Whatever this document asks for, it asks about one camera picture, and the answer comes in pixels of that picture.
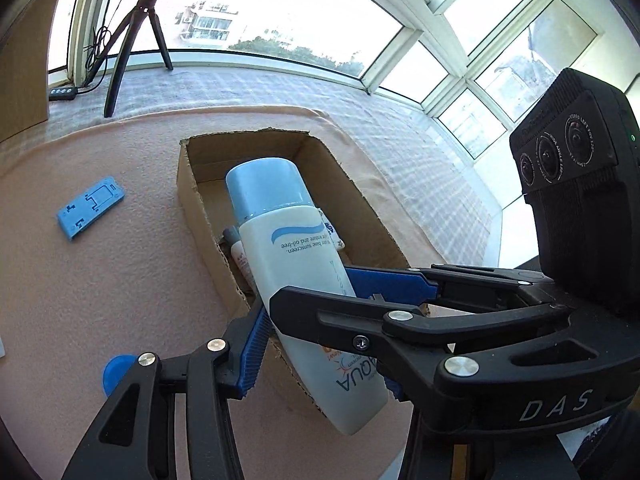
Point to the white sunscreen bottle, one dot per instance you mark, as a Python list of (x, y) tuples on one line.
[(285, 240)]

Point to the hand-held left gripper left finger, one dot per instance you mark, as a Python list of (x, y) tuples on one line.
[(252, 355)]

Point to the black tripod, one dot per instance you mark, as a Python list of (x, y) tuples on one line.
[(120, 65)]

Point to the blue phone stand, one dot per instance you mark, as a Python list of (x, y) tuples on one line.
[(85, 210)]

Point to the light checked cloth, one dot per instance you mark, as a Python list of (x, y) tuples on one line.
[(390, 135)]

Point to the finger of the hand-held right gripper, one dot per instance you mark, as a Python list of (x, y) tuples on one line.
[(390, 282), (325, 317)]

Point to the wooden board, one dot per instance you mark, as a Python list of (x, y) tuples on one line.
[(25, 85)]

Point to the patterned tissue pack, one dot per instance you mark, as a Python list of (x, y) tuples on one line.
[(332, 235)]

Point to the black inline switch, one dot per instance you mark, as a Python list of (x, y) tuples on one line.
[(62, 93)]

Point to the blue round tape measure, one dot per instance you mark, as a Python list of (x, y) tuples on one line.
[(117, 372)]

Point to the pink tube with grey cap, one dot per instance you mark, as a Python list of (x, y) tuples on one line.
[(243, 265)]

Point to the cardboard box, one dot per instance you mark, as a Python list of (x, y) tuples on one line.
[(200, 195)]

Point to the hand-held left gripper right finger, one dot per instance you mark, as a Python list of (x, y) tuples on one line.
[(395, 391)]

